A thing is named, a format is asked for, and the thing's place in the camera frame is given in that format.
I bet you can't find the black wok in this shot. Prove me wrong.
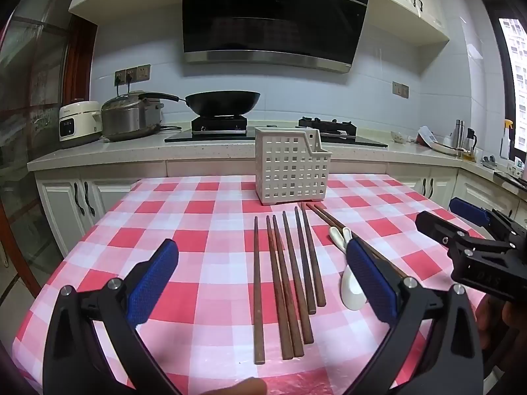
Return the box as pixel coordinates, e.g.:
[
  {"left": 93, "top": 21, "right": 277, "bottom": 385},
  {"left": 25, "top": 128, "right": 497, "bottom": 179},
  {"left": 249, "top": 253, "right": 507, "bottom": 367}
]
[{"left": 143, "top": 91, "right": 262, "bottom": 118}]

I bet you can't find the clear spray bottle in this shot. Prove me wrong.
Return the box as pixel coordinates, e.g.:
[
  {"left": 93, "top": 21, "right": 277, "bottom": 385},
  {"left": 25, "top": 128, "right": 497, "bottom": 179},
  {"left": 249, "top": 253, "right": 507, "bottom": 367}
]
[{"left": 500, "top": 119, "right": 515, "bottom": 161}]

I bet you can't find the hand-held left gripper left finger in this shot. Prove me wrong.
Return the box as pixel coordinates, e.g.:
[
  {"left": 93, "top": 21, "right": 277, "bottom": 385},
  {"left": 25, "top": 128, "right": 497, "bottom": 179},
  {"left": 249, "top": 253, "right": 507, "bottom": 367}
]
[{"left": 43, "top": 238, "right": 184, "bottom": 395}]

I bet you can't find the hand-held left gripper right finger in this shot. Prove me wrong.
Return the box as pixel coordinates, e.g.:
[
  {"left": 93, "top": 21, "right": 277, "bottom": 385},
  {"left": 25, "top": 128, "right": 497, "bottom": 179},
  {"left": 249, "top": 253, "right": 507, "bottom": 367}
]
[{"left": 345, "top": 238, "right": 484, "bottom": 395}]

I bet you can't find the stainless steel thermos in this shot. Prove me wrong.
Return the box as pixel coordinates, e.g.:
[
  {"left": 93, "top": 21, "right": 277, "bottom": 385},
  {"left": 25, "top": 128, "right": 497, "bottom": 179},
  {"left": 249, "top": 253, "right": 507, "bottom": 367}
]
[{"left": 451, "top": 119, "right": 465, "bottom": 149}]

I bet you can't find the person's right hand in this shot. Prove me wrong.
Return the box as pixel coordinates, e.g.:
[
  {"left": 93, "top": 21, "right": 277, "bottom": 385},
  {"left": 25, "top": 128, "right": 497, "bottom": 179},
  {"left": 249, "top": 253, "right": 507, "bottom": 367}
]
[{"left": 475, "top": 295, "right": 527, "bottom": 380}]

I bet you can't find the silver pressure cooker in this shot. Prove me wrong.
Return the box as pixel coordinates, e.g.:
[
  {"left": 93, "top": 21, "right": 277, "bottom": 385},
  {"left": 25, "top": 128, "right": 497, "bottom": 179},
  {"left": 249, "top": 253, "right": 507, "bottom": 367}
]
[{"left": 100, "top": 91, "right": 166, "bottom": 142}]

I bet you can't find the white plate with utensils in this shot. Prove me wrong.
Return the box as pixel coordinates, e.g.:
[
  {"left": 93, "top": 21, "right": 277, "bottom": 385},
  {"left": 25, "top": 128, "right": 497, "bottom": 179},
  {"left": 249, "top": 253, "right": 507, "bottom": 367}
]
[{"left": 428, "top": 140, "right": 464, "bottom": 156}]

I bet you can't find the black glass cooktop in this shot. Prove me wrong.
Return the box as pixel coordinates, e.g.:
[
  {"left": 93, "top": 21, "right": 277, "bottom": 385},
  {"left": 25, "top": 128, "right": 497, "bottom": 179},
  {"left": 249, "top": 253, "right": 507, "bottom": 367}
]
[{"left": 165, "top": 124, "right": 389, "bottom": 149}]

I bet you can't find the black burner grate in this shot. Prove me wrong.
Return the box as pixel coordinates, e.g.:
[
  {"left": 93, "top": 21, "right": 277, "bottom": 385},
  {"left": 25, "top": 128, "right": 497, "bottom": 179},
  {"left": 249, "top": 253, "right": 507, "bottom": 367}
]
[
  {"left": 190, "top": 114, "right": 248, "bottom": 136},
  {"left": 298, "top": 116, "right": 358, "bottom": 137}
]

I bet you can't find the red white food packet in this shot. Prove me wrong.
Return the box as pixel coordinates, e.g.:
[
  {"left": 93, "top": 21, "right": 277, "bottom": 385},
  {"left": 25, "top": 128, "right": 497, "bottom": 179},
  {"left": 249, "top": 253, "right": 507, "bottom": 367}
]
[{"left": 416, "top": 125, "right": 438, "bottom": 147}]

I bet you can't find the white rice cooker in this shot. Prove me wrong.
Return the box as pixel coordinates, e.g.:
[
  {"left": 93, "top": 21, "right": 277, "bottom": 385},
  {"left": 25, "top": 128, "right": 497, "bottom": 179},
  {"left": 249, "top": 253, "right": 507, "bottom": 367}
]
[{"left": 58, "top": 101, "right": 103, "bottom": 149}]

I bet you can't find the wooden framed glass door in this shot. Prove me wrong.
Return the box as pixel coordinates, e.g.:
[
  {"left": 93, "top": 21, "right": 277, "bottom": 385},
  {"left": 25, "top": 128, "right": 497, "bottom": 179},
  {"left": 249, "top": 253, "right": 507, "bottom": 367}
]
[{"left": 0, "top": 0, "right": 98, "bottom": 297}]

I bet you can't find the person's left hand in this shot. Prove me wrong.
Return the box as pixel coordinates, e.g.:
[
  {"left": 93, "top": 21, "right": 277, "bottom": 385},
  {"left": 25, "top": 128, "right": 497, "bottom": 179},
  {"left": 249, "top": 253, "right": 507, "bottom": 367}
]
[{"left": 216, "top": 378, "right": 268, "bottom": 395}]

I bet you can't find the white perforated utensil basket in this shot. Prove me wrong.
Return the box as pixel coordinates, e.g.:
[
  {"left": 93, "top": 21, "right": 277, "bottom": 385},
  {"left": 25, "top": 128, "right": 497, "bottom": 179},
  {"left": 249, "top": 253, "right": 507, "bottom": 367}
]
[{"left": 254, "top": 127, "right": 332, "bottom": 206}]

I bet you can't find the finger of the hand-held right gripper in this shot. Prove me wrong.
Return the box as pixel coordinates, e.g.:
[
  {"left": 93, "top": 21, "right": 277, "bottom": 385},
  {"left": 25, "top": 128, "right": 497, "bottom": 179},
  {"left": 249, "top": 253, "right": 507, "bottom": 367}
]
[
  {"left": 449, "top": 197, "right": 527, "bottom": 244},
  {"left": 415, "top": 211, "right": 514, "bottom": 256}
]

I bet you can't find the red white checkered tablecloth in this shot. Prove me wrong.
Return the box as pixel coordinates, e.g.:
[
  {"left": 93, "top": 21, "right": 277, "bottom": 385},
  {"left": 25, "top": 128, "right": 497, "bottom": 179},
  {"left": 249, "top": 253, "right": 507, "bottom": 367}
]
[{"left": 12, "top": 174, "right": 495, "bottom": 395}]

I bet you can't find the white ceramic spoon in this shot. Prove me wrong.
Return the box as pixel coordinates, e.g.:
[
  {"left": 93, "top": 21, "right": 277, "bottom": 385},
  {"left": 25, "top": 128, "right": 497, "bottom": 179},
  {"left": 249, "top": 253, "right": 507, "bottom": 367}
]
[
  {"left": 339, "top": 227, "right": 368, "bottom": 310},
  {"left": 328, "top": 226, "right": 347, "bottom": 253}
]

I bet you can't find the dark framed window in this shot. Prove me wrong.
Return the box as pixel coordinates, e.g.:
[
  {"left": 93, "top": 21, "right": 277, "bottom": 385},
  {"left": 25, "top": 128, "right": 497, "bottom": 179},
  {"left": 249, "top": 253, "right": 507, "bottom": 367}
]
[{"left": 481, "top": 0, "right": 527, "bottom": 166}]

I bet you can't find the black glass range hood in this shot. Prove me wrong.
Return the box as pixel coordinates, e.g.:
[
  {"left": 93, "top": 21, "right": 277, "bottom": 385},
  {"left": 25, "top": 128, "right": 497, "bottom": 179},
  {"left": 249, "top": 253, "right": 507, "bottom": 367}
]
[{"left": 181, "top": 0, "right": 374, "bottom": 75}]

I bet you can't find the speckled stone kitchen countertop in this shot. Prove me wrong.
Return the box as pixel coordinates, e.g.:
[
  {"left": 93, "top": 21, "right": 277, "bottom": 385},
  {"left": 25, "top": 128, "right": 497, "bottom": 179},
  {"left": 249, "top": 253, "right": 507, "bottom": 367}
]
[{"left": 27, "top": 124, "right": 527, "bottom": 182}]

